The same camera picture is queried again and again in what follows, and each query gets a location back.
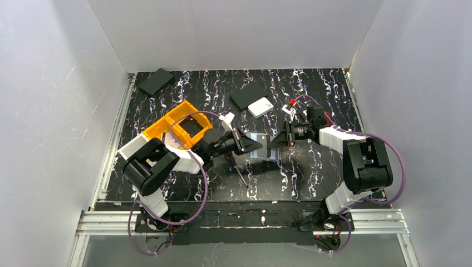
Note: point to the aluminium left side rail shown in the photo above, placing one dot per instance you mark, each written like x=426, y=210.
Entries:
x=109, y=159

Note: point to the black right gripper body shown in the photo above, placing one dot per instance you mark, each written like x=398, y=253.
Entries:
x=289, y=133

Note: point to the black flat pad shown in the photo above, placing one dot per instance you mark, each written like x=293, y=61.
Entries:
x=156, y=82

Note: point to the aluminium front rail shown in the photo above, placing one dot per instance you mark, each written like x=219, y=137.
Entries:
x=362, y=221

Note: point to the yellow black screwdriver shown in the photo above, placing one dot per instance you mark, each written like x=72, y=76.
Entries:
x=236, y=168

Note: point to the aluminium rail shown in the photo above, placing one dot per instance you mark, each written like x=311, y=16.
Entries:
x=362, y=221
x=109, y=159

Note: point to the black card in bin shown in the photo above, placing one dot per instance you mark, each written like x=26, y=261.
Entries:
x=191, y=126

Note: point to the yellow plastic bin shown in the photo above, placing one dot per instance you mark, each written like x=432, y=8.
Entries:
x=171, y=120

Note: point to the white rectangular box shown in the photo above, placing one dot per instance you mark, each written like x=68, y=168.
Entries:
x=260, y=107

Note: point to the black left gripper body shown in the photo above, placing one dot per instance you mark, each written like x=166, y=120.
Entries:
x=239, y=141

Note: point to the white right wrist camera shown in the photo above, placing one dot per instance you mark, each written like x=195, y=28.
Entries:
x=289, y=109

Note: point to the white plastic bin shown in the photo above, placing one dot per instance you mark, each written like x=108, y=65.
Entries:
x=131, y=147

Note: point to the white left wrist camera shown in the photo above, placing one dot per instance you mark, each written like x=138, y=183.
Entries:
x=226, y=121

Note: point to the black flat box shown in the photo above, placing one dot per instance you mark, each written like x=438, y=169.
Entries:
x=248, y=95

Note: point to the red leather card holder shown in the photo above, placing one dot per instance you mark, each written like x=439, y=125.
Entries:
x=328, y=119

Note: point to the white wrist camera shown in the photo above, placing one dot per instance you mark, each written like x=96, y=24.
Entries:
x=226, y=121
x=289, y=109

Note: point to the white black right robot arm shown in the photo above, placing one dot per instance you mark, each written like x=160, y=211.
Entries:
x=366, y=166

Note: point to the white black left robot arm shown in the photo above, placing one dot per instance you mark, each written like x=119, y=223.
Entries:
x=148, y=163

